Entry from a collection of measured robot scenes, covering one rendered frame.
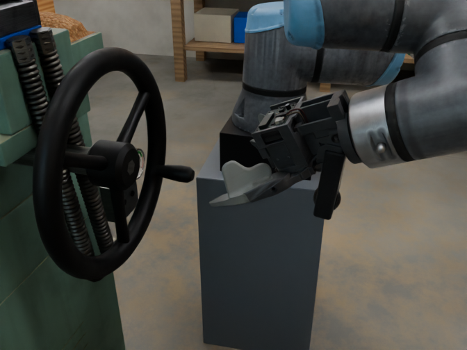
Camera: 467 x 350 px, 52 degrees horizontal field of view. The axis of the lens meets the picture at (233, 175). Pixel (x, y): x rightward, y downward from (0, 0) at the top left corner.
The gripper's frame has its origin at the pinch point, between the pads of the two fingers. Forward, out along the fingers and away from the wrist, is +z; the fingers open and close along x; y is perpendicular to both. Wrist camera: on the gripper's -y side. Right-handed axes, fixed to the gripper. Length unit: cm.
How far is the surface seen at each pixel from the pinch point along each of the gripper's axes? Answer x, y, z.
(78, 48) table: -10.0, 24.3, 23.1
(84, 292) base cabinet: 8.4, -13.8, 40.2
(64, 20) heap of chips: -12.6, 28.9, 24.9
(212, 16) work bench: -244, -14, 146
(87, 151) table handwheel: 11.4, 14.4, 9.0
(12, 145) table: 18.1, 20.3, 10.7
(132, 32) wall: -268, -1, 238
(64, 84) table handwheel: 15.2, 23.4, 0.3
